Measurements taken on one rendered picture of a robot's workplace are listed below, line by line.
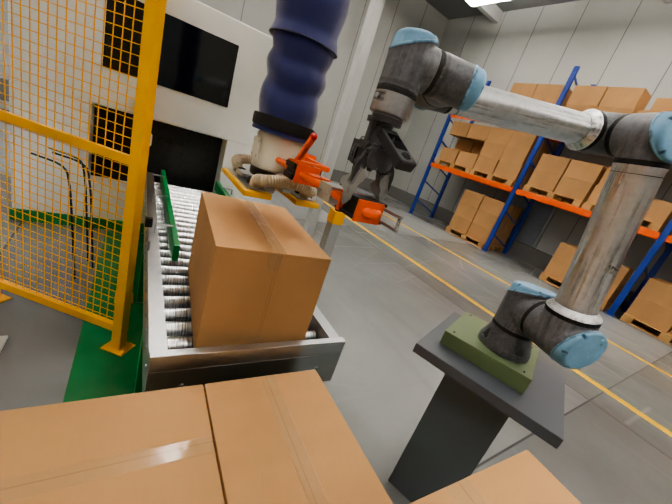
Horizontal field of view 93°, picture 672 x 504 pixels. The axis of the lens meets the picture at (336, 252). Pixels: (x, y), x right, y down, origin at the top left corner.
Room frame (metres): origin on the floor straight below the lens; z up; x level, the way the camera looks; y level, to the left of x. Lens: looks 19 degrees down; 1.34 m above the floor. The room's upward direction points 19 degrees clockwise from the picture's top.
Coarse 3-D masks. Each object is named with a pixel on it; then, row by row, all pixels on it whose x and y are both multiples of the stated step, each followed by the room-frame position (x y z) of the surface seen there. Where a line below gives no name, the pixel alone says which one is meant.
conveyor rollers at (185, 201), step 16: (160, 192) 2.36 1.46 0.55; (176, 192) 2.50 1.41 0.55; (192, 192) 2.65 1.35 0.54; (208, 192) 2.81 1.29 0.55; (160, 208) 2.05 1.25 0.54; (176, 208) 2.13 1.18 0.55; (192, 208) 2.25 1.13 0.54; (176, 224) 1.88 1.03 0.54; (192, 224) 1.94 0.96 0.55; (160, 240) 1.60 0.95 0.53; (192, 240) 1.71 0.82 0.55; (160, 256) 1.45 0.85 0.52; (176, 272) 1.34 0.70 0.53; (176, 288) 1.19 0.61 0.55; (176, 304) 1.11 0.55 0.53; (176, 320) 1.04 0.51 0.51
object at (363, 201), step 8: (352, 200) 0.73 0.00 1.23; (360, 200) 0.69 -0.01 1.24; (368, 200) 0.72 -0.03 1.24; (336, 208) 0.75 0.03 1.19; (344, 208) 0.75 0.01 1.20; (352, 208) 0.72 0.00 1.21; (360, 208) 0.69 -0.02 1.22; (376, 208) 0.72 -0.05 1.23; (352, 216) 0.70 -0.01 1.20; (360, 216) 0.70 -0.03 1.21; (376, 224) 0.73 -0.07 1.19
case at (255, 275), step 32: (224, 224) 1.06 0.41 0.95; (256, 224) 1.18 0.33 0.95; (288, 224) 1.32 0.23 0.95; (192, 256) 1.29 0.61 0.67; (224, 256) 0.88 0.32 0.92; (256, 256) 0.93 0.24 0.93; (288, 256) 0.99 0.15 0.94; (320, 256) 1.07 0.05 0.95; (192, 288) 1.13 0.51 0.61; (224, 288) 0.89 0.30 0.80; (256, 288) 0.95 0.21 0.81; (288, 288) 1.01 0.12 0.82; (320, 288) 1.07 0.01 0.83; (192, 320) 1.00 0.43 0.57; (224, 320) 0.90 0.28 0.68; (256, 320) 0.96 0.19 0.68; (288, 320) 1.03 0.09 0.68
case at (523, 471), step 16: (496, 464) 0.42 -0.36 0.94; (512, 464) 0.43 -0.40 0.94; (528, 464) 0.44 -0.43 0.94; (464, 480) 0.37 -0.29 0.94; (480, 480) 0.38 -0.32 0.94; (496, 480) 0.38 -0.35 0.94; (512, 480) 0.39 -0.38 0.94; (528, 480) 0.41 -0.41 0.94; (544, 480) 0.42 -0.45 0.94; (432, 496) 0.32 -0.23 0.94; (448, 496) 0.33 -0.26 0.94; (464, 496) 0.34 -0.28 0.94; (480, 496) 0.35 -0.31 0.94; (496, 496) 0.36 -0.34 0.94; (512, 496) 0.37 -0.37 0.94; (528, 496) 0.38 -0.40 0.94; (544, 496) 0.39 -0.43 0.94; (560, 496) 0.40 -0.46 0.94
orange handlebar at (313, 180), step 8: (280, 160) 1.11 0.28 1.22; (312, 160) 1.53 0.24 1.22; (320, 168) 1.38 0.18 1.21; (328, 168) 1.41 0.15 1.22; (304, 176) 0.94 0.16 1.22; (312, 176) 0.91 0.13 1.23; (320, 176) 0.93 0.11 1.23; (312, 184) 0.90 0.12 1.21; (336, 192) 0.80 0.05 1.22; (368, 208) 0.70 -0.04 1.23; (368, 216) 0.69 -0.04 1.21; (376, 216) 0.70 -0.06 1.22
